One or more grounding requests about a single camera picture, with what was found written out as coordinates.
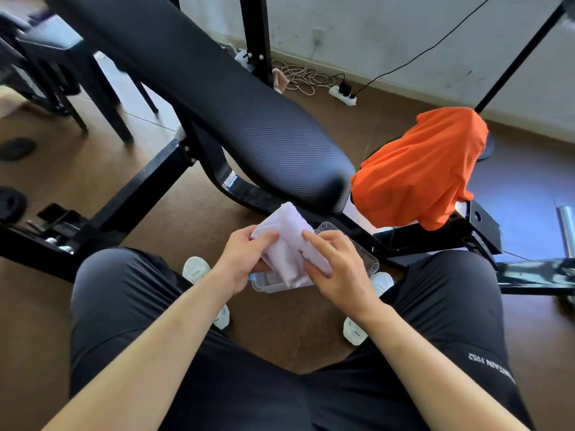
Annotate person's right hand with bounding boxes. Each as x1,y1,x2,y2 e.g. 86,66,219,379
301,229,383,320

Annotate person's left hand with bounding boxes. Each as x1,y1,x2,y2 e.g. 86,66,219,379
210,224,280,298

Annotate light purple cloth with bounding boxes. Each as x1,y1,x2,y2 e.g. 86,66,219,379
250,202,333,288

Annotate clear plastic container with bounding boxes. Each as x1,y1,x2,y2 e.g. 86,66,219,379
249,221,381,294

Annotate person's right forearm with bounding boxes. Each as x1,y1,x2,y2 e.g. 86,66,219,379
357,303,533,431

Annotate person's left forearm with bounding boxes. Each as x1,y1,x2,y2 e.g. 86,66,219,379
43,276,236,431

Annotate white left shoe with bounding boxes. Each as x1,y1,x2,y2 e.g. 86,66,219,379
181,256,231,331

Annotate white shoe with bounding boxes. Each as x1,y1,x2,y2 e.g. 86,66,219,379
342,271,395,347
181,256,231,331

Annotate white right shoe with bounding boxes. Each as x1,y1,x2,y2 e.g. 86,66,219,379
342,271,395,347

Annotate orange cloth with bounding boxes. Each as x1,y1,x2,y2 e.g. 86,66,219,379
350,107,490,232

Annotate black padded bench cushion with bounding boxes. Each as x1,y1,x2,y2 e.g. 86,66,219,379
44,0,357,215

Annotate black shorts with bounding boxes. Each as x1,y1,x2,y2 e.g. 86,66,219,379
69,247,536,431

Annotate white power strip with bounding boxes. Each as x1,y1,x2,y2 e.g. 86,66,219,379
328,85,358,107

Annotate dark floor mat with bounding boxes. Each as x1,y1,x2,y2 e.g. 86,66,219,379
465,145,575,262

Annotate chrome metal bar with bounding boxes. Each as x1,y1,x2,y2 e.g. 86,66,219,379
556,205,575,259

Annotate black weight plate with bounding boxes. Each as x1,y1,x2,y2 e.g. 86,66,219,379
0,186,28,223

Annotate black slanted stand pole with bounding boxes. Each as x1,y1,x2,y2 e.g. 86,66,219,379
473,1,569,163

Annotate black metal bench frame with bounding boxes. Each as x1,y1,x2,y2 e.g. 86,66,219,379
0,121,575,298

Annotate white coiled cable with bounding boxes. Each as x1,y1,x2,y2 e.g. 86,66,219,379
271,59,346,96

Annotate black upright metal post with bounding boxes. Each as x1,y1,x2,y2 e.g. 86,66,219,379
237,0,276,87

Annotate black power cable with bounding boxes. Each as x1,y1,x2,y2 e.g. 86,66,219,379
350,0,496,98

